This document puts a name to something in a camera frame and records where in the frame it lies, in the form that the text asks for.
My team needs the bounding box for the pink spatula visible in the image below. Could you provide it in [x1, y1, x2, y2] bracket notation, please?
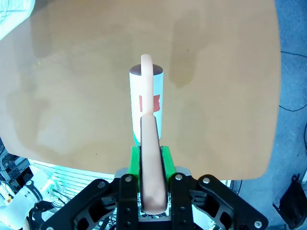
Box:
[129, 54, 168, 215]

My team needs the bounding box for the black bag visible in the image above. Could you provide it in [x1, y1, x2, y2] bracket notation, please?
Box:
[272, 173, 307, 230]

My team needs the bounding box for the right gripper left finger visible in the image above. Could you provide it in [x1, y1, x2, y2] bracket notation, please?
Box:
[41, 146, 142, 230]

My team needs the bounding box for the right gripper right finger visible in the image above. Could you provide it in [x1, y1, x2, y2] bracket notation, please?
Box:
[160, 145, 269, 230]

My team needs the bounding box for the aluminium profile base plate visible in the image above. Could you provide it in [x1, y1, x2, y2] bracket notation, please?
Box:
[28, 159, 116, 199]

